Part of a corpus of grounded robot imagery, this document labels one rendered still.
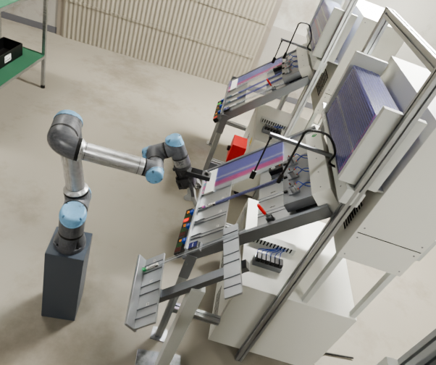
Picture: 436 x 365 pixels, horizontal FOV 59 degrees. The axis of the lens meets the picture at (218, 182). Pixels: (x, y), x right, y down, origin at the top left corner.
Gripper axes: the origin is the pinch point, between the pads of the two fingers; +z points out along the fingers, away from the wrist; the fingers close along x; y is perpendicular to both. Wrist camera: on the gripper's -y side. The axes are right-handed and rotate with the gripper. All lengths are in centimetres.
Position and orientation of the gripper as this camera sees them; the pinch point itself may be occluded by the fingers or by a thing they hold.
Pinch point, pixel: (199, 197)
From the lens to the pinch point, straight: 192.2
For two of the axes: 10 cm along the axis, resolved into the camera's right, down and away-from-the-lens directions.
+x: -1.2, 5.9, -8.0
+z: 2.6, 7.9, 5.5
